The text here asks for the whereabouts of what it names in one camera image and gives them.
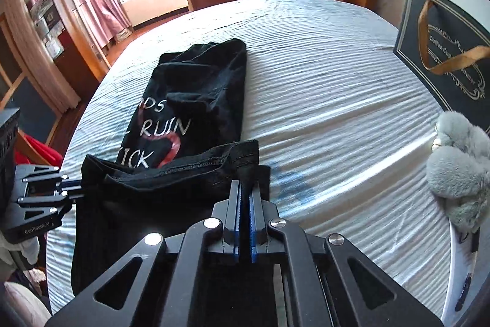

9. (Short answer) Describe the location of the black printed t-shirt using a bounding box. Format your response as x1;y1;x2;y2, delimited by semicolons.
71;38;272;295

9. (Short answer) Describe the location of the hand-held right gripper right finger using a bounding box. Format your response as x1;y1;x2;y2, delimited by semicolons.
249;181;445;327

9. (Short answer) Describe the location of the black pen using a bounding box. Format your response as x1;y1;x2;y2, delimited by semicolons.
454;231;483;312

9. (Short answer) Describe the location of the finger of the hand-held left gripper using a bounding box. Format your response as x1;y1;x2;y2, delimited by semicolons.
22;175;83;191
18;189;83;216

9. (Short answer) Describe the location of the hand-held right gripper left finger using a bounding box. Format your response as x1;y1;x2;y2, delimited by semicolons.
46;179;243;327

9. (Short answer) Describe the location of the wooden display shelf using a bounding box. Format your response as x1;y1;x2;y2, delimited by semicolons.
19;0;67;59

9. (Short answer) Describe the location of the black gift bag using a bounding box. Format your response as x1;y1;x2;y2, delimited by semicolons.
394;0;490;128

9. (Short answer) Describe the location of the white paper sheet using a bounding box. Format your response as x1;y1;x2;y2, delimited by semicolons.
440;223;483;324

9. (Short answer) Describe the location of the wooden chair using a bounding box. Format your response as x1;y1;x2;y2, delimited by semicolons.
15;131;50;167

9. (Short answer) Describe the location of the red garment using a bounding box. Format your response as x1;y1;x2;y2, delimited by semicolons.
23;133;64;167

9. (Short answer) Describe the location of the grey plush toy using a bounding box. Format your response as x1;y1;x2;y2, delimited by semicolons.
426;110;490;232

